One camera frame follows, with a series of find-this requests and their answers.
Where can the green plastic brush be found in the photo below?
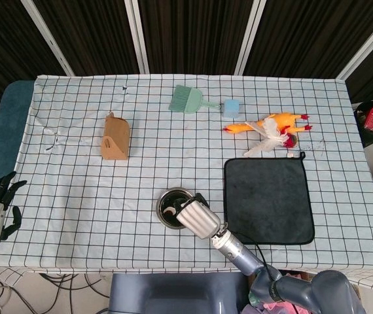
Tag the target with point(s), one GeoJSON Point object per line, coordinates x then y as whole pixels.
{"type": "Point", "coordinates": [186, 99]}

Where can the white black checkered tablecloth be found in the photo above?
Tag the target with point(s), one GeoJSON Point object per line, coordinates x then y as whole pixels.
{"type": "Point", "coordinates": [108, 202]}

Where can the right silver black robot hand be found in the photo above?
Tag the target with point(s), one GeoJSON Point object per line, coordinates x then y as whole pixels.
{"type": "Point", "coordinates": [198, 219]}

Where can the white feather red toy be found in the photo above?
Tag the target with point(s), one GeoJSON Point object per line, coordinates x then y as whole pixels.
{"type": "Point", "coordinates": [271, 137]}

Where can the steel bowl with dark sauce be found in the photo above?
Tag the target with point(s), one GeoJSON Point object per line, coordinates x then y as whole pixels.
{"type": "Point", "coordinates": [167, 199]}

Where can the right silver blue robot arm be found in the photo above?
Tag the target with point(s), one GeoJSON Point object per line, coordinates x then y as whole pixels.
{"type": "Point", "coordinates": [239, 253]}

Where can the brown paper gable box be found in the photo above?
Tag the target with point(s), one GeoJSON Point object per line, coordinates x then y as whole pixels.
{"type": "Point", "coordinates": [116, 140]}

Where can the white plastic spoon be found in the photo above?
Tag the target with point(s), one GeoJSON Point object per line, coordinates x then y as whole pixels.
{"type": "Point", "coordinates": [170, 211]}

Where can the pink green cloth pile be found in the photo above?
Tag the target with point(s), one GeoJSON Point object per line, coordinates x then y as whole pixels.
{"type": "Point", "coordinates": [271, 307]}

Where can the light blue cube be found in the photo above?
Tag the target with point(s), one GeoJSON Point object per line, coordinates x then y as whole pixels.
{"type": "Point", "coordinates": [231, 108]}

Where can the yellow rubber chicken toy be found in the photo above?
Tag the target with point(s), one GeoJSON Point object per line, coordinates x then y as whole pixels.
{"type": "Point", "coordinates": [284, 121]}

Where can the white frame post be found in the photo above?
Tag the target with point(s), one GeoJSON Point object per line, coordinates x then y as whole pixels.
{"type": "Point", "coordinates": [47, 37]}
{"type": "Point", "coordinates": [366, 45]}
{"type": "Point", "coordinates": [137, 36]}
{"type": "Point", "coordinates": [248, 39]}

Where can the dark grey cloth mat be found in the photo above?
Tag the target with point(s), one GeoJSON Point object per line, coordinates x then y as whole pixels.
{"type": "Point", "coordinates": [268, 199]}

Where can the blue grey robot torso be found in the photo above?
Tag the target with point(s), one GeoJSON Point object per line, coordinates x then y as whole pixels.
{"type": "Point", "coordinates": [173, 294]}

